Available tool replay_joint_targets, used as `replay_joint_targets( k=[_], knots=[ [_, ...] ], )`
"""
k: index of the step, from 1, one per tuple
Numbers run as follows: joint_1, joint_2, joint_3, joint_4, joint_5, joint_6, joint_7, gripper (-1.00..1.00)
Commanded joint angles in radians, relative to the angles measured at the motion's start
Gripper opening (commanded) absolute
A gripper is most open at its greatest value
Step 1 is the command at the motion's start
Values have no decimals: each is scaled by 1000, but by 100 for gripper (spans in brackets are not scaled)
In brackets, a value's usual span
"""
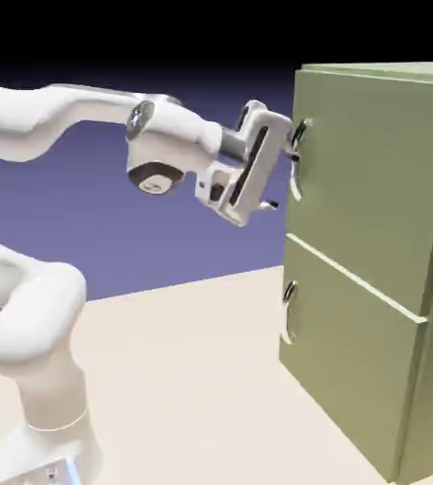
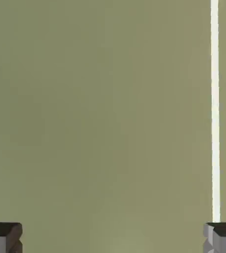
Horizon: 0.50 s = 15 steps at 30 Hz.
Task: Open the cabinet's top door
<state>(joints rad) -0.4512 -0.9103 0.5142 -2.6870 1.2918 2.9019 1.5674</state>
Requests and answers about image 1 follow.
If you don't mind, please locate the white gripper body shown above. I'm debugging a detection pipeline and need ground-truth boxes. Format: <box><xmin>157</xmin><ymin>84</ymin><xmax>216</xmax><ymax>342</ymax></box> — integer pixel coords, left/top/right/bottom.
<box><xmin>218</xmin><ymin>99</ymin><xmax>294</xmax><ymax>228</ymax></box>

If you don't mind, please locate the large green cabinet door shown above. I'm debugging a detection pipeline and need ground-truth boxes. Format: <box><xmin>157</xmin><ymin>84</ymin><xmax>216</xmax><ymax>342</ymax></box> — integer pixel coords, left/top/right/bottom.
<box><xmin>286</xmin><ymin>69</ymin><xmax>433</xmax><ymax>320</ymax></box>

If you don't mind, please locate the small green cabinet door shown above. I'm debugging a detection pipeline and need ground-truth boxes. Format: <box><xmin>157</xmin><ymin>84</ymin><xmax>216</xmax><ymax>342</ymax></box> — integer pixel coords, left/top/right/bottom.
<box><xmin>279</xmin><ymin>233</ymin><xmax>428</xmax><ymax>483</ymax></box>

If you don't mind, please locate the long curved silver handle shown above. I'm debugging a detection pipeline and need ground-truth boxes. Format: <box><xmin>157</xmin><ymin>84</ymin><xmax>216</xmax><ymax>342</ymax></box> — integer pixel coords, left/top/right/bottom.
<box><xmin>286</xmin><ymin>117</ymin><xmax>311</xmax><ymax>203</ymax></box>

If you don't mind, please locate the short curved silver handle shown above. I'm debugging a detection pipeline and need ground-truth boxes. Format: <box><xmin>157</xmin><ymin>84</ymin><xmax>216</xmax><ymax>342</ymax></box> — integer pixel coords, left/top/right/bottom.
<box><xmin>280</xmin><ymin>278</ymin><xmax>300</xmax><ymax>346</ymax></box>

